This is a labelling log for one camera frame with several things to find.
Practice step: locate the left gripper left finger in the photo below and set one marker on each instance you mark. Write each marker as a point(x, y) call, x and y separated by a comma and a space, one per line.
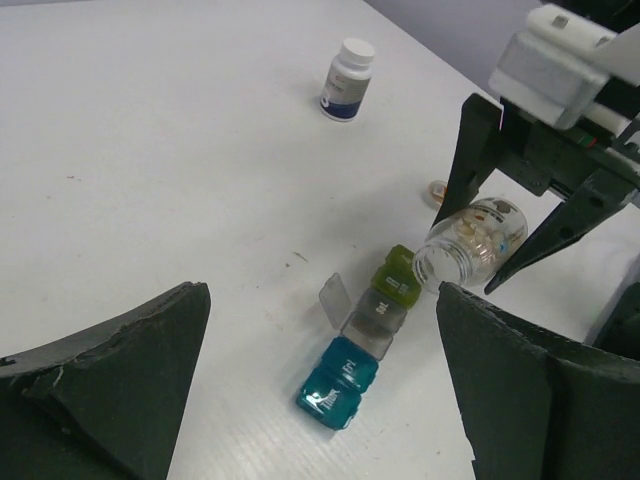
point(108, 401)

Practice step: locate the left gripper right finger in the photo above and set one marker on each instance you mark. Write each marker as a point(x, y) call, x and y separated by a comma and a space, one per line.
point(535, 404)

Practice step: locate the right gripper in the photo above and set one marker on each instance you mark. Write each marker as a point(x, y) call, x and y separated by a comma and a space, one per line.
point(593, 166)

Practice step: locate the clear pill jar gold lid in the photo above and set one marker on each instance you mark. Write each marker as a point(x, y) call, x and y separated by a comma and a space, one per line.
point(469, 247)

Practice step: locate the green pill box SUN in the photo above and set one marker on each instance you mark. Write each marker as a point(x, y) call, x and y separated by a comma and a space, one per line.
point(397, 283)

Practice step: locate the teal pill box FRI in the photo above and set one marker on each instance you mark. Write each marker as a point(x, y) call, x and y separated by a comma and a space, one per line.
point(349, 363)

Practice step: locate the green pill box THUR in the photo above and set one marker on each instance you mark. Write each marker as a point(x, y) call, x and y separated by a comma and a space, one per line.
point(400, 257)

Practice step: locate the white pill bottle blue label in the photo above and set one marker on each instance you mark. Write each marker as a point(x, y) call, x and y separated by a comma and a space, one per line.
point(347, 80)

